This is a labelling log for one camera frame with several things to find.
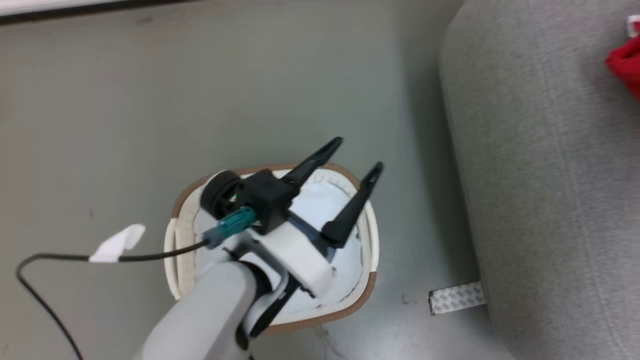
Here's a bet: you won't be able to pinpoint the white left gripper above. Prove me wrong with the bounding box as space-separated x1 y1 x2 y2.
239 136 385 300

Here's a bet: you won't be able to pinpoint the red and white clothes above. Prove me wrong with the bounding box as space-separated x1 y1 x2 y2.
605 15 640 102

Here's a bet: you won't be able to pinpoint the grey fabric sofa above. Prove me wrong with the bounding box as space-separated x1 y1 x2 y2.
438 0 640 360

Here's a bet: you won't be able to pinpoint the white plastic laundry basket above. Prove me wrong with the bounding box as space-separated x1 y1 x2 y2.
164 162 380 335

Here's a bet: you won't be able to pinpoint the silver checker metal plate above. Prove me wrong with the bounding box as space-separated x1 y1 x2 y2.
428 281 487 316

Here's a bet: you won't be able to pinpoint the black floor edge strip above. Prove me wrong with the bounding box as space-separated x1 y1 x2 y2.
0 0 201 26

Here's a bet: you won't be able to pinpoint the teal cable connector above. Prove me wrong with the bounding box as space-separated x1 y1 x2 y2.
202 206 257 250

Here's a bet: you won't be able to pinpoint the white cable tag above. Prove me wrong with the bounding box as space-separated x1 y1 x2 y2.
88 223 147 264

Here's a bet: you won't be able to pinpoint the thin black cable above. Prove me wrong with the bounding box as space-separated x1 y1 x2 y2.
16 239 211 360

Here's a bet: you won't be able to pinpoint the white wall skirting strip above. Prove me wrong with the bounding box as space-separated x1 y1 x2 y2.
0 0 128 17

